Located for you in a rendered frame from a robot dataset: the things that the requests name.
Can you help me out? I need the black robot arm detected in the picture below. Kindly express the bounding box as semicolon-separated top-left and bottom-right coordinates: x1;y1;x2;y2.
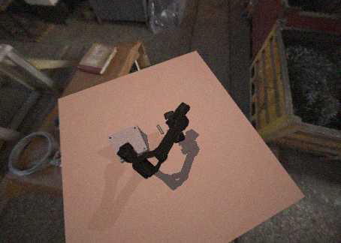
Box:
116;102;191;179

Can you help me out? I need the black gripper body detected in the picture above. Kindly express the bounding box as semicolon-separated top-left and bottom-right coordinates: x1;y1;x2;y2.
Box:
164;111;185;143

